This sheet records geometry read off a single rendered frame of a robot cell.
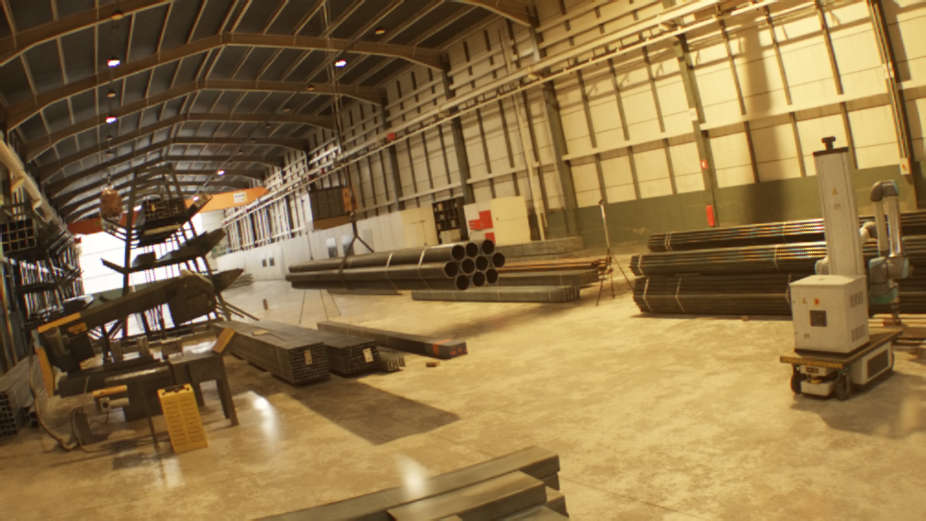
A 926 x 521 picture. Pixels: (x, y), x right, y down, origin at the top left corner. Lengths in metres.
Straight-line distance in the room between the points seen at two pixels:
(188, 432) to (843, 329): 5.64
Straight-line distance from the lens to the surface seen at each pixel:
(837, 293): 4.91
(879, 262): 5.30
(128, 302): 8.59
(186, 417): 6.62
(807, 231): 8.49
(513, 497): 3.01
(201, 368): 7.24
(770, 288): 8.24
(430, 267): 6.92
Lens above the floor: 1.64
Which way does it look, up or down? 3 degrees down
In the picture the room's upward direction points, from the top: 10 degrees counter-clockwise
